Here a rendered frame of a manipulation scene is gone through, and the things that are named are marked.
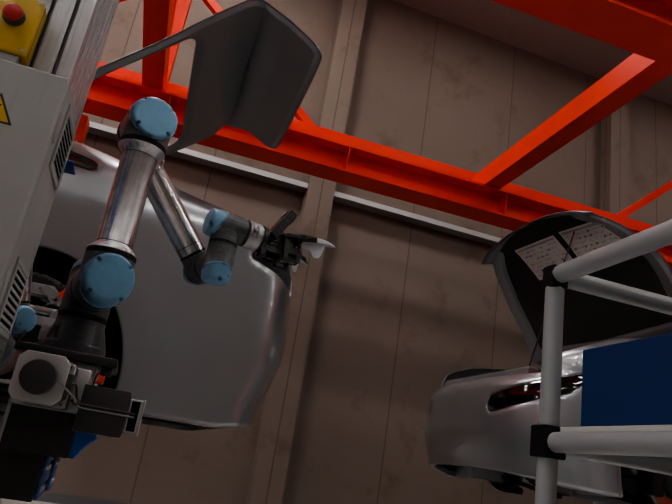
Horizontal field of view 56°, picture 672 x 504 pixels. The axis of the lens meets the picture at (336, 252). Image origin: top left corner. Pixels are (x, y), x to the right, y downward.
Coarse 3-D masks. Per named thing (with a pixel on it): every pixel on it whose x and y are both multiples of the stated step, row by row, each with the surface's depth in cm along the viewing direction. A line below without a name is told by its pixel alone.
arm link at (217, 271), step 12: (216, 240) 162; (228, 240) 163; (216, 252) 161; (228, 252) 162; (204, 264) 161; (216, 264) 160; (228, 264) 162; (204, 276) 160; (216, 276) 159; (228, 276) 162
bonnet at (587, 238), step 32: (544, 224) 422; (576, 224) 402; (608, 224) 378; (512, 256) 471; (544, 256) 444; (576, 256) 421; (640, 256) 377; (512, 288) 495; (640, 288) 388; (576, 320) 449; (608, 320) 421; (640, 320) 396
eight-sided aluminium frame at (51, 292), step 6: (36, 288) 226; (42, 288) 227; (48, 288) 227; (54, 288) 228; (36, 294) 226; (42, 294) 226; (48, 294) 226; (54, 294) 227; (54, 300) 228; (60, 300) 227
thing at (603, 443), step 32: (608, 256) 84; (544, 288) 96; (576, 288) 96; (608, 288) 97; (544, 320) 94; (544, 352) 92; (608, 352) 84; (640, 352) 79; (544, 384) 90; (608, 384) 83; (640, 384) 78; (544, 416) 88; (608, 416) 82; (640, 416) 76; (544, 448) 86; (576, 448) 81; (608, 448) 75; (640, 448) 70; (544, 480) 85
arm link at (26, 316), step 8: (24, 296) 173; (24, 304) 173; (24, 312) 171; (32, 312) 173; (16, 320) 169; (24, 320) 171; (32, 320) 173; (16, 328) 170; (24, 328) 171; (32, 328) 173
